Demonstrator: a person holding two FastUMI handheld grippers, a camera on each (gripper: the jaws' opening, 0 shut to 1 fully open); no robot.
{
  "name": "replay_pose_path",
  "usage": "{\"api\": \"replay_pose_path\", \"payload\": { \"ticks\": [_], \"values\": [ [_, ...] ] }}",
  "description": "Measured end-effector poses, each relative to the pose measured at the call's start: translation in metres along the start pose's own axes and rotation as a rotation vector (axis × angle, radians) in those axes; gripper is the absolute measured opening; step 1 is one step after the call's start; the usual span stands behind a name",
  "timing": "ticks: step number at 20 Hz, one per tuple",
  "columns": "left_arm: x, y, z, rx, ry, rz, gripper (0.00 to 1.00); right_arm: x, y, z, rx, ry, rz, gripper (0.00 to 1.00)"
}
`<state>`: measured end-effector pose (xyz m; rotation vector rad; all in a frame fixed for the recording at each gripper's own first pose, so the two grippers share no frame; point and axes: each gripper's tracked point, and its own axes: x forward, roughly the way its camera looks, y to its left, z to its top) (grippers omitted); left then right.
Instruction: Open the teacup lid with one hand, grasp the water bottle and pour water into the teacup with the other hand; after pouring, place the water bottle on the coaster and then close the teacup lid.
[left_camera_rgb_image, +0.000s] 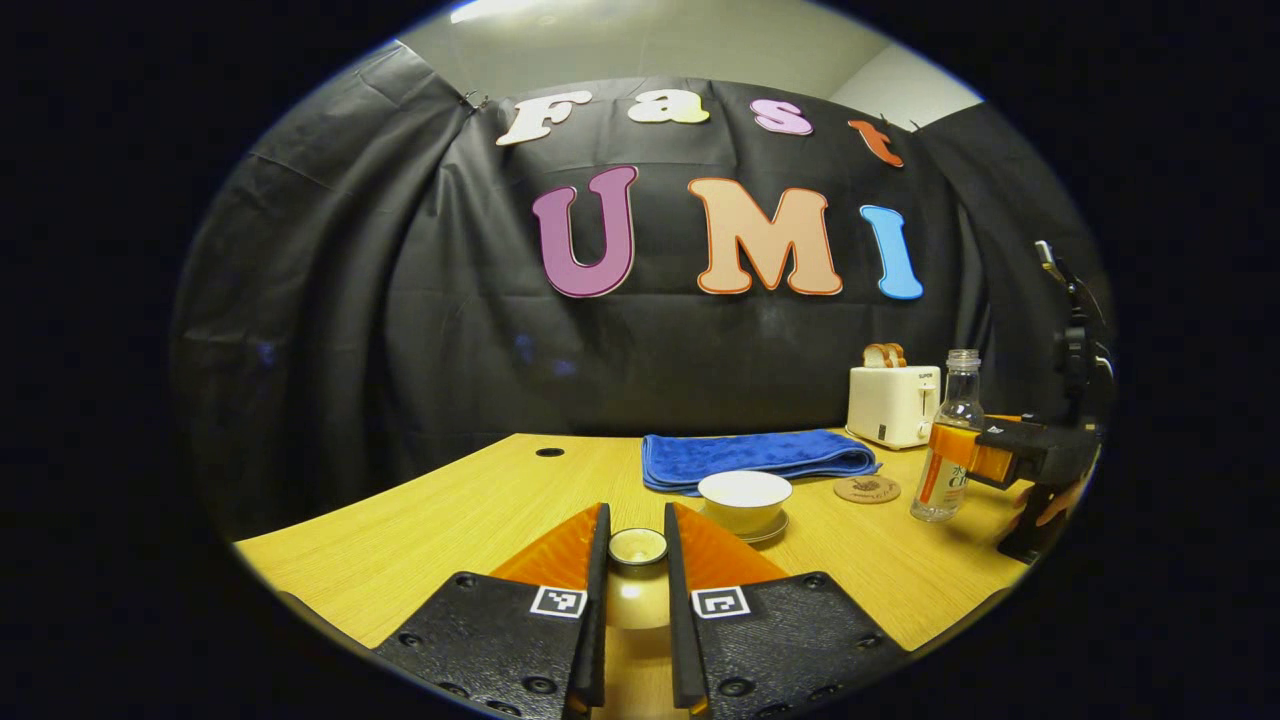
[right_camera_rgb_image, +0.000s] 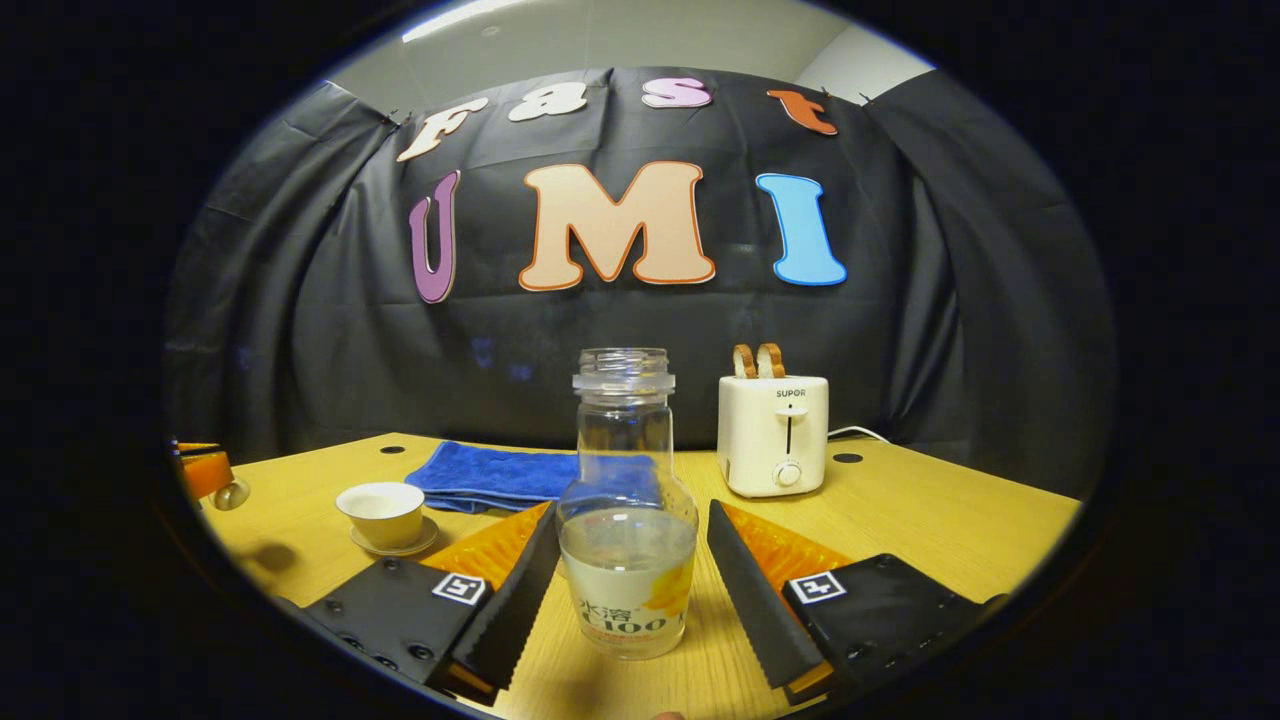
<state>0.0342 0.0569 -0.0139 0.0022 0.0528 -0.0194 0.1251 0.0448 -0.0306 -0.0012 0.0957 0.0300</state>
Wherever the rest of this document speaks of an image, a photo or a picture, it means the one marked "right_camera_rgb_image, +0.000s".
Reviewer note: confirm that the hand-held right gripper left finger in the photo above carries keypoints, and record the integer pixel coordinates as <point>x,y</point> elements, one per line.
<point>510,610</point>

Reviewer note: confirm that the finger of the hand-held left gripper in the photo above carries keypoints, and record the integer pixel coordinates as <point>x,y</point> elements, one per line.
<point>205,472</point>
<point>195,446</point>

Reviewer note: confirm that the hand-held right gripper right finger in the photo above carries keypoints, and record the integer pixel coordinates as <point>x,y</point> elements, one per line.
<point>755,600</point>

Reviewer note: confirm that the clear glass water bottle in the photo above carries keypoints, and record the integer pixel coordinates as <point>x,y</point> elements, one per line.
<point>625,560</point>

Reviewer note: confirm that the cream ceramic teacup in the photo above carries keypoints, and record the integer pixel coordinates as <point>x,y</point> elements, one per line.
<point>385,515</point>

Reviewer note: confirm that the cream ceramic saucer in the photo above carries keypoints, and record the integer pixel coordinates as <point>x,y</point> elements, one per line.
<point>425,545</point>

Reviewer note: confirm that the blue folded towel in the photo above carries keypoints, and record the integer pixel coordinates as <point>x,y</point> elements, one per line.
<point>490,472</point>

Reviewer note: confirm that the white toaster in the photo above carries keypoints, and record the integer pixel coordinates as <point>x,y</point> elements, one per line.
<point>770,440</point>

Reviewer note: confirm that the toast bread slice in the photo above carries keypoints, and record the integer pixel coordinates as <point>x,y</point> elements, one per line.
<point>744,362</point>
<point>771,360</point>

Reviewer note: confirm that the black backdrop cloth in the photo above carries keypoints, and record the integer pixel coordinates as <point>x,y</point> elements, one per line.
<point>900,330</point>

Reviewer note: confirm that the ceiling light panel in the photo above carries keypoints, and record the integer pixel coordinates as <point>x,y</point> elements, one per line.
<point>460,18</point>

